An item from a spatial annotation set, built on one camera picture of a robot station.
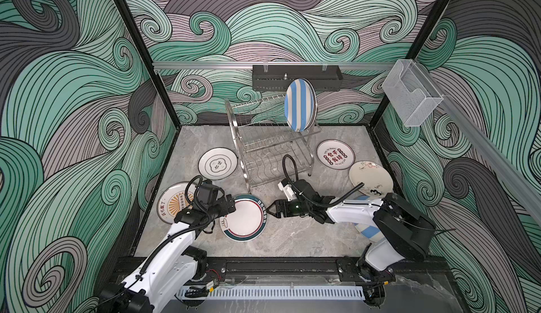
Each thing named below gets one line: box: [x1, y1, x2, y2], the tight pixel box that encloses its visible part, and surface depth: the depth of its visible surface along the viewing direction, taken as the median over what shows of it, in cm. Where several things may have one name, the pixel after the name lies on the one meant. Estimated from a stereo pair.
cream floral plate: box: [349, 160, 394, 198], surface depth 101 cm
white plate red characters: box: [316, 138, 356, 170], surface depth 109 cm
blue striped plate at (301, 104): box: [284, 78, 318, 133], surface depth 79 cm
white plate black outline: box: [197, 147, 239, 181], surface depth 106 cm
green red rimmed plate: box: [219, 193, 268, 242], surface depth 86 cm
